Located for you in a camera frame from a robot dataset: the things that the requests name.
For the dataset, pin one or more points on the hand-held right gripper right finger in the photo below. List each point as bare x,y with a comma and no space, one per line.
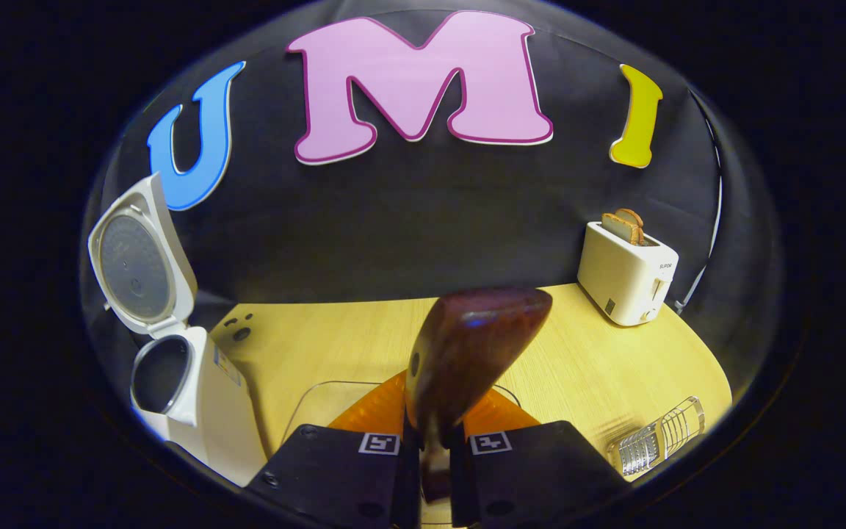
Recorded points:
533,477

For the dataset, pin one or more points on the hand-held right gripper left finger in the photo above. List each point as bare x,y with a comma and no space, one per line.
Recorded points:
342,477

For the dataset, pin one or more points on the white rice cooker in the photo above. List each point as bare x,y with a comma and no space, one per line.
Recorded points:
210,411

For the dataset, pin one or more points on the brown wooden spoon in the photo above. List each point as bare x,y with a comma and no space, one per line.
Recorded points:
467,345

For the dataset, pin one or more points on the clear plastic container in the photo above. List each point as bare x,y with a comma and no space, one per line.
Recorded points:
313,404

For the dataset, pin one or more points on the white toaster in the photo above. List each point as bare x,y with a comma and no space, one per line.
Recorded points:
621,283

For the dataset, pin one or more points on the brown toast slice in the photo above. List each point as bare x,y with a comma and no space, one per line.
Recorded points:
620,228
636,219

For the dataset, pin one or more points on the black backdrop cloth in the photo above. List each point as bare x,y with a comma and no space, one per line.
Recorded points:
423,220

